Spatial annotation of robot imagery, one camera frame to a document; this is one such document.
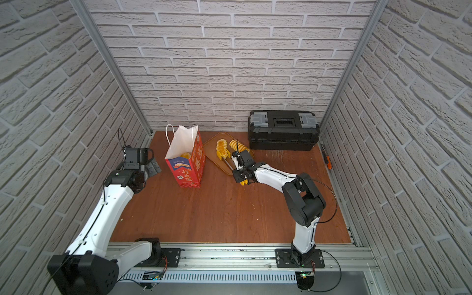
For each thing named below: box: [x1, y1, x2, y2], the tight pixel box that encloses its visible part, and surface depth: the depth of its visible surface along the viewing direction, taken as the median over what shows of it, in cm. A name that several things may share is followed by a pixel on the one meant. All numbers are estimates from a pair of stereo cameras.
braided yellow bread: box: [215, 138, 231, 161], surface depth 108 cm
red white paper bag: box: [164, 124, 206, 189], surface depth 87 cm
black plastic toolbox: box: [248, 110, 320, 151], surface depth 103 cm
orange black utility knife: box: [320, 143, 333, 170], surface depth 111 cm
